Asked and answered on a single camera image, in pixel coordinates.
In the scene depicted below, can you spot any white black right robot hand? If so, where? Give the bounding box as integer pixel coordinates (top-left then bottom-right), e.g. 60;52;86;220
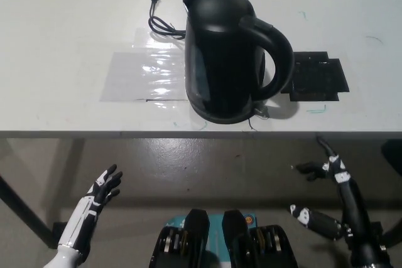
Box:
290;136;374;250

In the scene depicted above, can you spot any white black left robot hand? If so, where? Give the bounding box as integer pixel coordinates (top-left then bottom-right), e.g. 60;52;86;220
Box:
58;164;123;255

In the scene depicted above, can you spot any black electric kettle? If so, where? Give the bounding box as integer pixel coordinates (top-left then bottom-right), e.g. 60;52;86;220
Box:
182;0;295;122

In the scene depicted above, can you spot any black kettle base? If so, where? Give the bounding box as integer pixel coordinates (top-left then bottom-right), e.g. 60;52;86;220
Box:
190;104;263;126

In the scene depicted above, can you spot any black table leg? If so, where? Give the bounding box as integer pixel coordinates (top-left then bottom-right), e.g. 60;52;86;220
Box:
0;173;69;248

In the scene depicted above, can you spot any clear plastic tape patch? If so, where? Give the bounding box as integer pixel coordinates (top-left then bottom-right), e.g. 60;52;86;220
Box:
99;26;190;103

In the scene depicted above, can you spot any black tape patch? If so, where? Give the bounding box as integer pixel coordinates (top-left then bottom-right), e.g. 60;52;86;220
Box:
280;50;351;102

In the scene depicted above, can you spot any black power cord with plug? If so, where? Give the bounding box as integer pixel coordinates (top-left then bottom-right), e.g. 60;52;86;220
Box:
147;0;187;40

